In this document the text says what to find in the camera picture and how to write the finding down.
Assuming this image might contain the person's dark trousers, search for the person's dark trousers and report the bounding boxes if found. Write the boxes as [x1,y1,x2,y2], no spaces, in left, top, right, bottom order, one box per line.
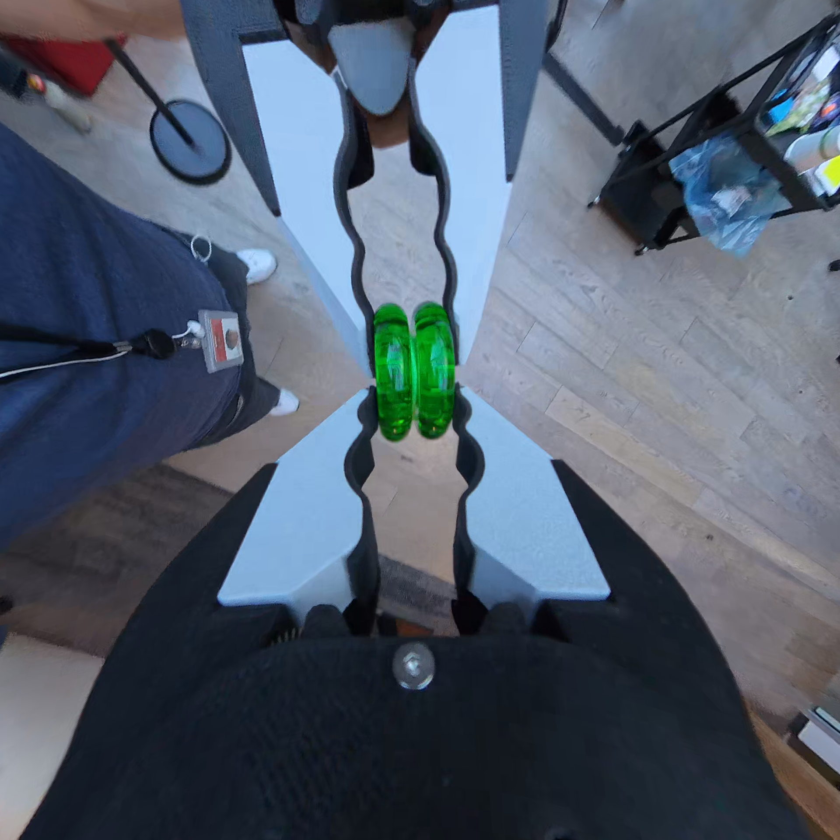
[157,226,284,450]

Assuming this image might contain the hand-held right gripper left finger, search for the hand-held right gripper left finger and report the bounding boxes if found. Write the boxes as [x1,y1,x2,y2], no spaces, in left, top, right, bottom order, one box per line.
[217,386,383,636]

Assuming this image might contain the person in navy clothes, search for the person in navy clothes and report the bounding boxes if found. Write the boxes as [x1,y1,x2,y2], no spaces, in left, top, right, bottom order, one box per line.
[0,123,249,549]

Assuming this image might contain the white roll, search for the white roll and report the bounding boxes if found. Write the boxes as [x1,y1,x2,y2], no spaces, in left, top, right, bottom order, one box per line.
[783,126,840,170]

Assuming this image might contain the red box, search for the red box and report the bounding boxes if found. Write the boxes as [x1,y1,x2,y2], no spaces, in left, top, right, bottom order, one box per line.
[0,34,130,98]

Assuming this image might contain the person's left forearm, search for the person's left forearm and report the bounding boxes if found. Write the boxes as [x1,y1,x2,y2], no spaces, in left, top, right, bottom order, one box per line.
[0,0,188,42]

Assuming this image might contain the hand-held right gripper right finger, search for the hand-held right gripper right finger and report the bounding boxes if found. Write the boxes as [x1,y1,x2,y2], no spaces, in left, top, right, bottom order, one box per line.
[451,386,613,636]

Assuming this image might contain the black round-base stand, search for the black round-base stand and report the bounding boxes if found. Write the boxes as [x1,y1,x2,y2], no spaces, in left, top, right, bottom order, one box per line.
[104,38,232,186]

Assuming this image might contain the grey badge holder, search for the grey badge holder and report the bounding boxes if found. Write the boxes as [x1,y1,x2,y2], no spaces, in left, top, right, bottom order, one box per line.
[196,308,245,375]

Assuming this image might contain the black metal cart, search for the black metal cart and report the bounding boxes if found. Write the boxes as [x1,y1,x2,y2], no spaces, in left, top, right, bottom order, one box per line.
[586,12,840,258]

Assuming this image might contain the green translucent yoyo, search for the green translucent yoyo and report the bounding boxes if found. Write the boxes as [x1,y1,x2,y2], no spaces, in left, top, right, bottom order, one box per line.
[373,301,458,442]

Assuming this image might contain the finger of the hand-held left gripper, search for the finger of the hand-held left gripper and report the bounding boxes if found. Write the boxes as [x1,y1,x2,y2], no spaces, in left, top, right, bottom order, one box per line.
[408,3,514,370]
[241,26,379,380]

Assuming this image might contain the blue plastic bag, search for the blue plastic bag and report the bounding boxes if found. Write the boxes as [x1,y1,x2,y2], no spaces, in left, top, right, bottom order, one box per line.
[668,130,791,258]

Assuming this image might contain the white flat box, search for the white flat box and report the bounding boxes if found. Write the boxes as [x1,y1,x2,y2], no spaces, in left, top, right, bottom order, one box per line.
[784,701,840,781]

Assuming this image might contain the black metal floor bar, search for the black metal floor bar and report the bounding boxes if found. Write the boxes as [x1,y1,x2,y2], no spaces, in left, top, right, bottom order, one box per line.
[543,51,626,147]

